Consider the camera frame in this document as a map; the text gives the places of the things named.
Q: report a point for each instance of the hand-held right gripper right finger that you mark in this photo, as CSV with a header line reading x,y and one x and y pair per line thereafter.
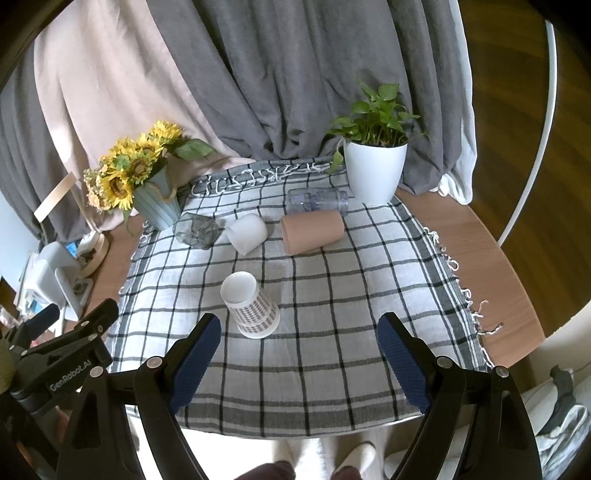
x,y
406,369

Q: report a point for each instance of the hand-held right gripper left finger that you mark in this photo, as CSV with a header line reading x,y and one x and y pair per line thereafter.
x,y
198,360

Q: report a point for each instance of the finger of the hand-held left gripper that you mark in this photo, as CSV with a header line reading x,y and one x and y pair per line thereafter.
x,y
94,321
44,319

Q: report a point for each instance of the patterned paper cup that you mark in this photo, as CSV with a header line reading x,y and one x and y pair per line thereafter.
x,y
256,314

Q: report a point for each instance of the grey glass cup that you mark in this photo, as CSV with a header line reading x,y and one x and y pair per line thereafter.
x,y
196,230

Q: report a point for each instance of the white cup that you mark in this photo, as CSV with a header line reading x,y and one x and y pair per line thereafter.
x,y
247,233

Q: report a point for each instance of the tan cup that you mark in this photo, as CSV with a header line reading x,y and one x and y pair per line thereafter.
x,y
314,230

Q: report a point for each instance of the clear plastic cup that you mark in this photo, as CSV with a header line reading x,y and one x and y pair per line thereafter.
x,y
318,199

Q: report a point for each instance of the white stand device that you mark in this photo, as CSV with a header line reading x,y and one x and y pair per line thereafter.
x,y
51,272

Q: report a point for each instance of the round wooden tray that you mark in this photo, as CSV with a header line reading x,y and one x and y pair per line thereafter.
x,y
99,251

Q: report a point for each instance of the white slipper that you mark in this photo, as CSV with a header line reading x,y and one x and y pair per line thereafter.
x,y
360,454

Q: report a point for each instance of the black white plaid tablecloth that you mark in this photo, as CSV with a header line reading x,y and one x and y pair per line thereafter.
x,y
323,300

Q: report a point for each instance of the wooden stick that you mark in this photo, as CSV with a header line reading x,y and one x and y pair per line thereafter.
x,y
55,196

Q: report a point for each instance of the pale blue ribbed vase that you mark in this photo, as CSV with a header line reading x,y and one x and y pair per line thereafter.
x,y
157,207

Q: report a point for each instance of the person's left leg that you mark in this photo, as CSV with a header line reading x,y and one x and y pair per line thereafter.
x,y
263,473

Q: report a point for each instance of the yellow sunflower bouquet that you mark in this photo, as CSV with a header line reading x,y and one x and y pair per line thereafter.
x,y
134,166

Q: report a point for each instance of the grey white cloth pile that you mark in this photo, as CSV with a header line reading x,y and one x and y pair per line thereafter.
x,y
563,424

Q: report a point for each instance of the white ribbed plant pot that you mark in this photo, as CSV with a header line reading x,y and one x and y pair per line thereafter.
x,y
374,170

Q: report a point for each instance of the white curtain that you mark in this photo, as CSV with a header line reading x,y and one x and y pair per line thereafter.
x,y
464,161

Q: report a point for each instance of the beige curtain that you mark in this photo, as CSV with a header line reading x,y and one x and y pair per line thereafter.
x,y
115,69

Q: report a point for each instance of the green leafy plant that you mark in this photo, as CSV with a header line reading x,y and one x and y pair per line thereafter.
x,y
378,115

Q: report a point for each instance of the grey curtain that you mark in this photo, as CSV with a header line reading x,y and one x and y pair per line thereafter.
x,y
277,69

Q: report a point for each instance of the white hoop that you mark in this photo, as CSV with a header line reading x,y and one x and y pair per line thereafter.
x,y
549,92

